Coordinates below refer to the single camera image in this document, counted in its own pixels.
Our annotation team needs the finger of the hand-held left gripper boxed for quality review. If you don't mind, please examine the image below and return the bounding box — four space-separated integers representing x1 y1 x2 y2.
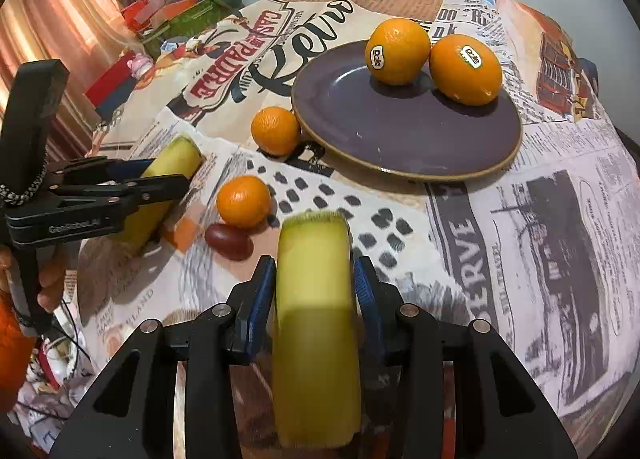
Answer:
55 174 192 210
50 157 156 184

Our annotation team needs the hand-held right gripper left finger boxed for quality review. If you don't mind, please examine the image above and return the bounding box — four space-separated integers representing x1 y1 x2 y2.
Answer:
52 255 277 459

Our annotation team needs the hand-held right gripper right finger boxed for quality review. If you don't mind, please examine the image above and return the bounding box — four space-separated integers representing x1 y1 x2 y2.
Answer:
352 256 581 459

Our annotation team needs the dark red grape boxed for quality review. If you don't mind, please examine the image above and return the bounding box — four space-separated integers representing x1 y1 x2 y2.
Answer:
204 223 252 260

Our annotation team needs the small mandarin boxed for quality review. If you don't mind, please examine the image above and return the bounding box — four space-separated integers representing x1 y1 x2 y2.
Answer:
251 107 302 156
216 176 272 228

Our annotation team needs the purple ceramic plate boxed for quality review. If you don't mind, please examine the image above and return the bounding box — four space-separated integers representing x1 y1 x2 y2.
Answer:
291 40 523 181

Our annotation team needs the person's left forearm orange sleeve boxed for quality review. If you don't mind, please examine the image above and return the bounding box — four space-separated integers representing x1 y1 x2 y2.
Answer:
0 296 38 410

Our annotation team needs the person's left hand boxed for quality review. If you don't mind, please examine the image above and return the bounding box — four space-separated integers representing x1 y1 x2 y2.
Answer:
37 249 68 312

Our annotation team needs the red box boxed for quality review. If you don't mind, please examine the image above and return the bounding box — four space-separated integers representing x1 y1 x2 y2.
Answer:
85 61 138 114

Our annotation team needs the pink toy figure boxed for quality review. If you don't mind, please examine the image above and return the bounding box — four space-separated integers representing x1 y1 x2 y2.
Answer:
127 53 153 77

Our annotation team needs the pink striped curtain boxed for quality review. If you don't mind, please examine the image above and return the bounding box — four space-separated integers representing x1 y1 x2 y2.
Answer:
0 0 128 154

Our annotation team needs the printed newspaper-pattern tablecloth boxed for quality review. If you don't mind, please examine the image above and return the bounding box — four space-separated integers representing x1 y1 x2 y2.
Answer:
75 0 640 459

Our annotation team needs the green patterned bag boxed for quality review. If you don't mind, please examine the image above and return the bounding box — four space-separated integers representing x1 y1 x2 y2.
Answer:
140 9 236 56

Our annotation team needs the orange box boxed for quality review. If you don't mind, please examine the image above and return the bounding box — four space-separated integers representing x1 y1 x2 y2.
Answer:
121 0 201 34

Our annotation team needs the striped printed blanket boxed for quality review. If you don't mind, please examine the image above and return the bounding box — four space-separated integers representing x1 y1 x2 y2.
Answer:
15 334 96 455

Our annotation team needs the large orange with sticker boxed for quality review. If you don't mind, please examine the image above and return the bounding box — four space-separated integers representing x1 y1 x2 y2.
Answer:
429 34 503 106
365 18 432 86

